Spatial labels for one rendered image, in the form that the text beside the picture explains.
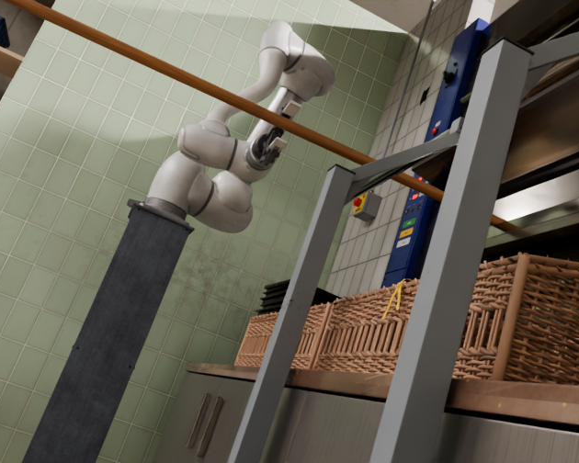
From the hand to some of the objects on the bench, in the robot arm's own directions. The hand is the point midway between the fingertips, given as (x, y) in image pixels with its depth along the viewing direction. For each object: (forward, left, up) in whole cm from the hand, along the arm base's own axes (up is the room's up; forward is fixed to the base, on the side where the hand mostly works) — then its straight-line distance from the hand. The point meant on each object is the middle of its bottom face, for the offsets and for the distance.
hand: (286, 124), depth 156 cm
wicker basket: (+62, +36, -61) cm, 94 cm away
